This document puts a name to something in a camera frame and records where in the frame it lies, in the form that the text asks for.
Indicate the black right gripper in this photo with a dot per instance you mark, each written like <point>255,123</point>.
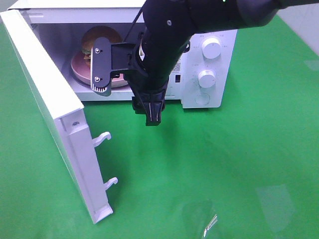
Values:
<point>149,92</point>

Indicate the burger with lettuce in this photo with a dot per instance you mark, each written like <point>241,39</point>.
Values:
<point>94,33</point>

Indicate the pink round plate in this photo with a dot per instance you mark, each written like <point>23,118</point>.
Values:
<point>83,73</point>

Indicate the white microwave door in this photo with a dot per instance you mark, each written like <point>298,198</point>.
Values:
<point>64,115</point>

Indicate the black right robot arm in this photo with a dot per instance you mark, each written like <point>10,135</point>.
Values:
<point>169,26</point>

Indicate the white microwave oven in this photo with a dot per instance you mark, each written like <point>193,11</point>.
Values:
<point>49,33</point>

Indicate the white lower timer knob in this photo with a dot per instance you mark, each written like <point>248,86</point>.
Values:
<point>207,78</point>

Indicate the white upper power knob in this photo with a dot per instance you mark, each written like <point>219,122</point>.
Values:
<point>211,48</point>

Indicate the round white door button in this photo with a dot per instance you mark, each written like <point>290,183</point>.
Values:
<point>202,99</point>

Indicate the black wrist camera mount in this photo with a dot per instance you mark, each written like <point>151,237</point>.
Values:
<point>108,61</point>

